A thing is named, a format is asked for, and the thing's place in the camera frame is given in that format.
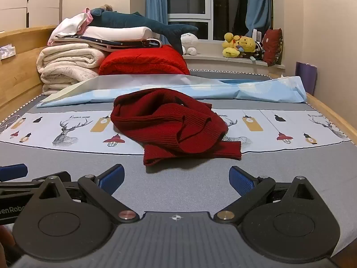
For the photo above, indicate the window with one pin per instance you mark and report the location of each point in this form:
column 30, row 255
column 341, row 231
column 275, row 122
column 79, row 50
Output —
column 189, row 5

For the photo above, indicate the windowsill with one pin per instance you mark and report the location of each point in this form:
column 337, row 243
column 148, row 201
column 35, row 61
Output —
column 217, row 64

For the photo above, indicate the blue curtain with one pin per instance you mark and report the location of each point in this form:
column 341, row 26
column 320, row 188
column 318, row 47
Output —
column 260, row 2
column 156, row 0

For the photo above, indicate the dark red cushion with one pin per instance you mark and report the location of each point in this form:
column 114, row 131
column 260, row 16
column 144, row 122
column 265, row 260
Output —
column 272, row 46

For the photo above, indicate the white seal plush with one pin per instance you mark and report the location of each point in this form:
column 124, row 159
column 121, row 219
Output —
column 189, row 43

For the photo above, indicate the navy printed folded blanket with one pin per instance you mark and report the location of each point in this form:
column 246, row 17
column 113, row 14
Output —
column 131, row 44

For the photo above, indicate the purple box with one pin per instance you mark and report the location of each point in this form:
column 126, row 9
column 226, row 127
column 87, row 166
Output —
column 306, row 76

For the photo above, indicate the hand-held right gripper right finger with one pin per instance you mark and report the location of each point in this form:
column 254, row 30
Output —
column 242, row 181

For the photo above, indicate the yellow duck plush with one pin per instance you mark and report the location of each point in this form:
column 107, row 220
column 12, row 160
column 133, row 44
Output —
column 230, row 44

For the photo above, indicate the tan plush toy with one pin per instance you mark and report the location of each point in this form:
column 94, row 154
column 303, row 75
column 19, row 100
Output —
column 108, row 7

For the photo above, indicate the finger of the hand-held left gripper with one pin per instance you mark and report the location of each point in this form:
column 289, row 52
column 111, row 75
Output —
column 21, row 186
column 12, row 172

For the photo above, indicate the cream folded blanket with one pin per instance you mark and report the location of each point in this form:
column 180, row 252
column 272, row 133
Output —
column 67, row 61

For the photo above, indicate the light blue sheet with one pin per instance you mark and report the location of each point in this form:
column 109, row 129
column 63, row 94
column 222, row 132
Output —
column 251, row 92

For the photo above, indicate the blue shark plush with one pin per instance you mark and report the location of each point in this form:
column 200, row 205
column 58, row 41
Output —
column 120, row 19

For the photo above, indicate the cream wardrobe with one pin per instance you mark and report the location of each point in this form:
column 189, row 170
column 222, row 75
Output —
column 30, row 0

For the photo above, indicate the white comb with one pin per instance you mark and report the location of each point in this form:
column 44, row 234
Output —
column 257, row 35

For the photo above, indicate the tissue box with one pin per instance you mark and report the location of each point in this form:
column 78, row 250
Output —
column 7, row 51

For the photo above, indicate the grey printed bed sheet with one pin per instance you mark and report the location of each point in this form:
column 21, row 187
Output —
column 55, row 159

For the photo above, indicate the white folded cloth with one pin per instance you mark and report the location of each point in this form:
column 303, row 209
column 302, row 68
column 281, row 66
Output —
column 69, row 26

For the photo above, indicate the dark red knit sweater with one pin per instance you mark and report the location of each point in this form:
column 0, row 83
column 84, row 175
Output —
column 156, row 122

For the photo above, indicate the white pillow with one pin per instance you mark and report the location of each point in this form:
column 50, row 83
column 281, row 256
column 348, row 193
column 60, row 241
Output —
column 117, row 33

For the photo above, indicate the pink cloth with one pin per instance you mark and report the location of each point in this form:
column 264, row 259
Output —
column 88, row 19

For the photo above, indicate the striped zebra plush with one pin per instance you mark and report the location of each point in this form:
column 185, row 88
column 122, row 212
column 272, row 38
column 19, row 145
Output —
column 259, row 50

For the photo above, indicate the yellow bear plush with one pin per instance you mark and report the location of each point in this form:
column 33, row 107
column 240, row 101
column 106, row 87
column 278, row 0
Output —
column 247, row 44

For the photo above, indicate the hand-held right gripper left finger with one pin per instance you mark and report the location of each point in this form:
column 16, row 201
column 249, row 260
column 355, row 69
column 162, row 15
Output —
column 112, row 178

